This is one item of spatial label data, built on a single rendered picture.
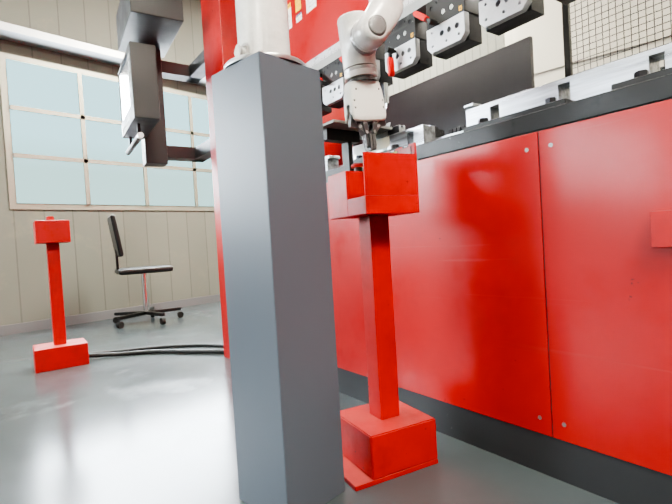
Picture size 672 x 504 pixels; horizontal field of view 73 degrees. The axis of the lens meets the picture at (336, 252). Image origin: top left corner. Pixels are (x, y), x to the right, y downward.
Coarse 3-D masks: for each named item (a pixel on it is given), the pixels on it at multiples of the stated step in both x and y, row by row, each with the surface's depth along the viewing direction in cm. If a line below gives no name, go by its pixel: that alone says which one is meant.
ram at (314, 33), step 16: (288, 0) 214; (304, 0) 203; (320, 0) 193; (336, 0) 184; (352, 0) 176; (368, 0) 169; (416, 0) 150; (304, 16) 204; (320, 16) 194; (336, 16) 185; (304, 32) 204; (320, 32) 195; (336, 32) 186; (304, 48) 205; (320, 48) 195; (320, 64) 196
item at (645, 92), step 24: (600, 96) 96; (624, 96) 92; (648, 96) 89; (528, 120) 109; (552, 120) 104; (576, 120) 100; (432, 144) 134; (456, 144) 127; (480, 144) 121; (336, 168) 173
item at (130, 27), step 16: (128, 0) 221; (144, 0) 221; (160, 0) 225; (176, 0) 229; (128, 16) 224; (144, 16) 224; (160, 16) 225; (176, 16) 229; (128, 32) 239; (144, 32) 240; (160, 32) 241; (176, 32) 242; (160, 48) 260; (160, 64) 262; (160, 80) 262; (160, 96) 262; (160, 112) 262; (160, 128) 262; (144, 144) 259; (160, 144) 262; (144, 160) 262; (160, 160) 261
